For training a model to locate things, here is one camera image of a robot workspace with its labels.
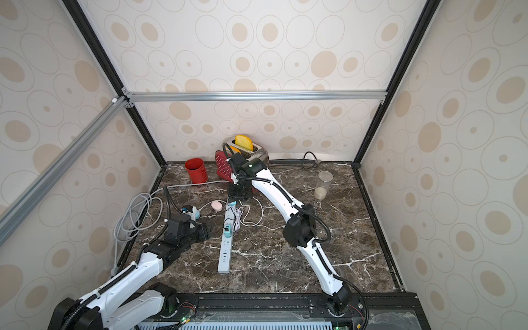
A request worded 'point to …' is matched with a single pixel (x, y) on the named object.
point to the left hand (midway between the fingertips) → (212, 224)
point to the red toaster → (223, 158)
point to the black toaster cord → (298, 160)
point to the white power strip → (226, 247)
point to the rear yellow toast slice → (243, 140)
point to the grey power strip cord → (138, 214)
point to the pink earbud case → (216, 205)
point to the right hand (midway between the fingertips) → (237, 197)
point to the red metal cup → (197, 172)
